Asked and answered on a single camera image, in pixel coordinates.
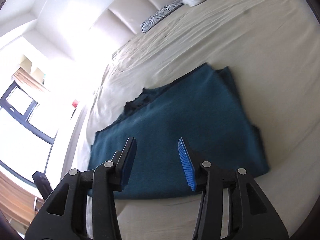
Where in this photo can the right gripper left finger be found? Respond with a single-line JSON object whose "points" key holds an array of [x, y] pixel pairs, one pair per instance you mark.
{"points": [[63, 214]]}

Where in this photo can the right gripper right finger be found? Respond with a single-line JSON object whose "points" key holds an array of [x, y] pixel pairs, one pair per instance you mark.
{"points": [[251, 214]]}

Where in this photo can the dark teal knit sweater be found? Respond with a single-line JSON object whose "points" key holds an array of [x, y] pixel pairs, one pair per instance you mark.
{"points": [[204, 108]]}

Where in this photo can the wooden chair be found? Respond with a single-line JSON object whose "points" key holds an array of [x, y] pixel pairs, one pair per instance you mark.
{"points": [[17, 203]]}

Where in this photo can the dark framed window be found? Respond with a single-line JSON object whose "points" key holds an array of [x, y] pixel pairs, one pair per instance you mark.
{"points": [[25, 149]]}

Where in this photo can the red box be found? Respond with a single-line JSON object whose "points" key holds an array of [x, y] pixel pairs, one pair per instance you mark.
{"points": [[75, 103]]}

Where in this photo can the brown curtain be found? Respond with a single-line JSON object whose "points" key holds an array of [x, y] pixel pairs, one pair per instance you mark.
{"points": [[23, 77]]}

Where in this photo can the cream padded headboard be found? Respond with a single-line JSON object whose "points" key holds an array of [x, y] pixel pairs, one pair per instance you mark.
{"points": [[122, 19]]}

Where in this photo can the bed with beige sheet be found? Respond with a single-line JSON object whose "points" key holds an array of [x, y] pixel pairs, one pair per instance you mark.
{"points": [[272, 49]]}

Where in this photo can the zebra print pillow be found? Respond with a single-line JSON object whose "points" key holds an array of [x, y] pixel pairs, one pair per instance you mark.
{"points": [[159, 15]]}

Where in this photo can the white wall shelf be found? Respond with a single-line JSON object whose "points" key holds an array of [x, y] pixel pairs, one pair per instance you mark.
{"points": [[32, 69]]}

